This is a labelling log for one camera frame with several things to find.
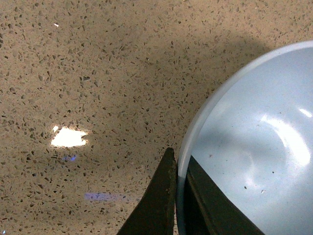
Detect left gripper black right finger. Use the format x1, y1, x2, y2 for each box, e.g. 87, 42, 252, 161
183, 157, 263, 235

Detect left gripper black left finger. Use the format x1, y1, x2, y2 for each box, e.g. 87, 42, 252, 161
118, 147, 177, 235

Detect blue bowl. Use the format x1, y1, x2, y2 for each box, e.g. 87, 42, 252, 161
176, 41, 313, 235

